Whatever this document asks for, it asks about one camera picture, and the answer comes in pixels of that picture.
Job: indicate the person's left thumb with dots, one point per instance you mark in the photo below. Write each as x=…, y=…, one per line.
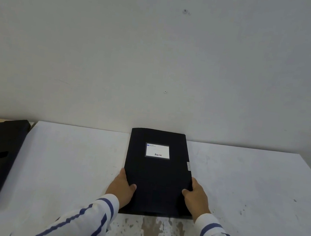
x=131, y=189

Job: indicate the person's left forearm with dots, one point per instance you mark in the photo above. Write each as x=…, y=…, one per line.
x=70, y=219

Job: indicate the person's left hand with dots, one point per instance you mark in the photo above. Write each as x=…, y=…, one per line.
x=120, y=190

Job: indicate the black folder with white label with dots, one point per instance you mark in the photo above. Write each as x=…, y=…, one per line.
x=156, y=174

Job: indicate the person's right thumb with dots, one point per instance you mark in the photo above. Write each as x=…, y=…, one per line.
x=186, y=194

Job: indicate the person's right hand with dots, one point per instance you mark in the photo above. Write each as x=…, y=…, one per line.
x=197, y=199

